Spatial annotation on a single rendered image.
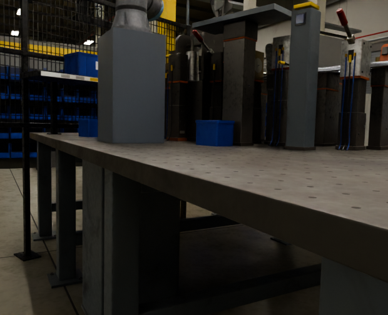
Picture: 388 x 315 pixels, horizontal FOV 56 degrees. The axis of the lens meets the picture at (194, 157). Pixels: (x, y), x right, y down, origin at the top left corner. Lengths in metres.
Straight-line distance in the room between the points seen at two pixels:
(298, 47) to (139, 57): 0.54
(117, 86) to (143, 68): 0.12
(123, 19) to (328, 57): 3.96
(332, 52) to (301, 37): 3.97
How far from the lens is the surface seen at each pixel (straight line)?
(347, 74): 1.35
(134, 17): 1.44
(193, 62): 1.72
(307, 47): 1.24
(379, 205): 0.38
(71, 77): 2.13
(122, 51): 1.36
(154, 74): 1.39
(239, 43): 1.39
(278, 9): 1.32
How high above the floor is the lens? 0.77
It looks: 5 degrees down
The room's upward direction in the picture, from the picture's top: 1 degrees clockwise
